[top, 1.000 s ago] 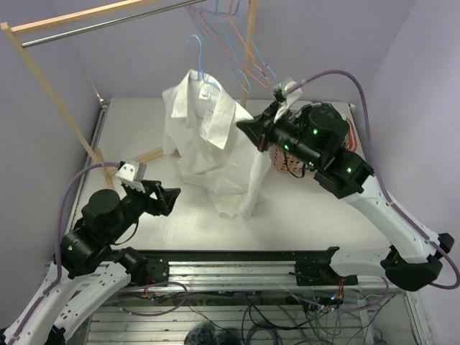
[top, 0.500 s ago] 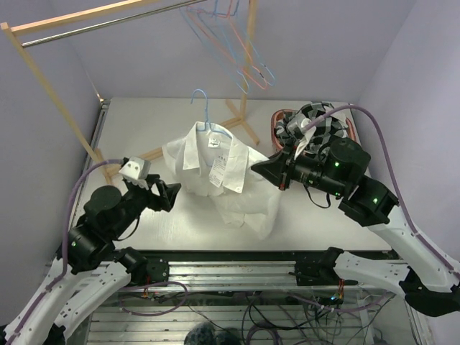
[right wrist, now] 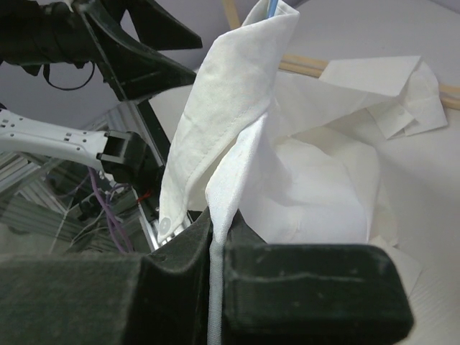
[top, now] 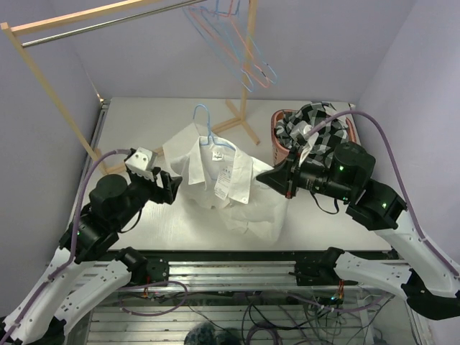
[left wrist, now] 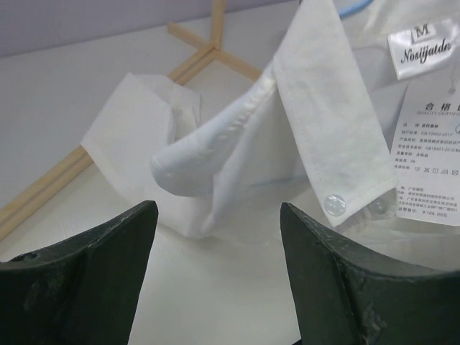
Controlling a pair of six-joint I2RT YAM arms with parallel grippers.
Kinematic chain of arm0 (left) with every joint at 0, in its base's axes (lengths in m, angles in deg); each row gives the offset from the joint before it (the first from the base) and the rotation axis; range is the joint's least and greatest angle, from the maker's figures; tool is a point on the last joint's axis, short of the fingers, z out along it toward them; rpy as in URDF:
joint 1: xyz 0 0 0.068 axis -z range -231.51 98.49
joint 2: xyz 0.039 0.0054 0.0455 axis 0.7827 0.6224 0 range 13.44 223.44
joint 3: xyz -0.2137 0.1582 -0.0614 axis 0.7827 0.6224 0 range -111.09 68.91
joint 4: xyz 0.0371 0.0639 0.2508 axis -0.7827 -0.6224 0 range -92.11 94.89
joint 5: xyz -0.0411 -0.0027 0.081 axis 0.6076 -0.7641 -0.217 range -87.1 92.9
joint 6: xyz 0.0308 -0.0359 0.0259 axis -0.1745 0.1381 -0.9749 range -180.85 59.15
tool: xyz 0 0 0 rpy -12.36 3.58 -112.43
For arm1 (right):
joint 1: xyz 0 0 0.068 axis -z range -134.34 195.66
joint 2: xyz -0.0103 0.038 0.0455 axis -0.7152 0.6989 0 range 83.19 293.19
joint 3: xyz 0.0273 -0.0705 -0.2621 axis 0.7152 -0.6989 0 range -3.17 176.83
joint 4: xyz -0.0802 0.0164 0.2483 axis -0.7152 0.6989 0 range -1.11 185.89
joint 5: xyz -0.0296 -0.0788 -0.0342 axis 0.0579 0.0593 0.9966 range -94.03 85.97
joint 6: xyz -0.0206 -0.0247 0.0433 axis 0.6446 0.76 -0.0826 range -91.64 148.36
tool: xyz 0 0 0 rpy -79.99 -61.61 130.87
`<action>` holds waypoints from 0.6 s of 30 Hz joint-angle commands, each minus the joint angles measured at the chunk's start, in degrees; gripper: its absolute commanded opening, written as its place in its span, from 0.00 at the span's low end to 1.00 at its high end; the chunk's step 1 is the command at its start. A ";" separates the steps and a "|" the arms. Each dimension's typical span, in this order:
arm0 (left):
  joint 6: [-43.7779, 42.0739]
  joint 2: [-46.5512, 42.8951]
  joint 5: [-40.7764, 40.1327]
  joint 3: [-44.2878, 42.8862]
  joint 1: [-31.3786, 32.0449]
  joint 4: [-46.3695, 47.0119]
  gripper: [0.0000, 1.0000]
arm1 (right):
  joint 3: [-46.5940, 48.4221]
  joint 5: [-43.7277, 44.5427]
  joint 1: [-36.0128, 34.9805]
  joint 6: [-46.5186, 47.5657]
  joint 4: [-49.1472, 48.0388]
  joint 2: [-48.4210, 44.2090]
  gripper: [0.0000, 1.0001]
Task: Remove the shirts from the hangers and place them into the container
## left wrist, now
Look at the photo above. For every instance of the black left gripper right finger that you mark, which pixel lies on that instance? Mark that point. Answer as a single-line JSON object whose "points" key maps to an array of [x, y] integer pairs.
{"points": [[346, 293]]}

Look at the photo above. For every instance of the wooden clothes rack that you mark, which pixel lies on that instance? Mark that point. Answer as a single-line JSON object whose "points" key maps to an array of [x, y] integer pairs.
{"points": [[29, 201]]}

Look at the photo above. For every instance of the blue wire hanger white shirt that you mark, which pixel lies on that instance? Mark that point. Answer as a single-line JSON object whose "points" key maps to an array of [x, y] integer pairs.
{"points": [[354, 8]]}

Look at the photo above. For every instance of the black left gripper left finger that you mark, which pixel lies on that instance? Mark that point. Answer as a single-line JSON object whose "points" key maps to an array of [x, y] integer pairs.
{"points": [[81, 290]]}

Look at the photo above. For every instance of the white shirt paper tag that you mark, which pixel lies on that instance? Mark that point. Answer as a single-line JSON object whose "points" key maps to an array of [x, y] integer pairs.
{"points": [[425, 150]]}

